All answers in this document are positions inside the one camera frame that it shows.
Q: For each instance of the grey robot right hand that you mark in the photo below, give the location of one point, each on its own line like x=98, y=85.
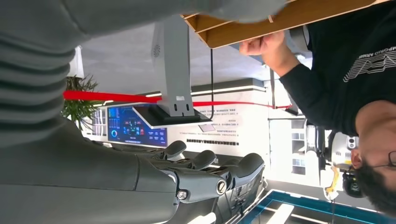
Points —
x=92, y=179

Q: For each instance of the wooden card organizer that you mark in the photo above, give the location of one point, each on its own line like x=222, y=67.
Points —
x=247, y=34

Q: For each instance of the person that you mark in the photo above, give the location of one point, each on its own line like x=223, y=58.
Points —
x=355, y=77

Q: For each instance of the person's glasses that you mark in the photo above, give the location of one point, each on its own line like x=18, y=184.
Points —
x=393, y=159

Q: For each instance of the black stanchion pole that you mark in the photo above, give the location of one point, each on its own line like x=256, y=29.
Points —
x=212, y=77

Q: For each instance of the green potted plant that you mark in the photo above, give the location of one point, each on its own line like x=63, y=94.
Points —
x=77, y=108

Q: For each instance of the red barrier belt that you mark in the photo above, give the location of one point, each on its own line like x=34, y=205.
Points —
x=108, y=96

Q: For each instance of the grey kiosk stand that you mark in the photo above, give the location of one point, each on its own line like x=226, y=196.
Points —
x=171, y=61

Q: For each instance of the white robot machine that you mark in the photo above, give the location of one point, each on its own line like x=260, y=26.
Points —
x=340, y=145

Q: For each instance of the blue edged table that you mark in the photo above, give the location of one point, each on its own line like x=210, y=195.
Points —
x=309, y=204

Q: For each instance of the blue wall display screen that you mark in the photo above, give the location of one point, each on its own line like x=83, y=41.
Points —
x=130, y=126

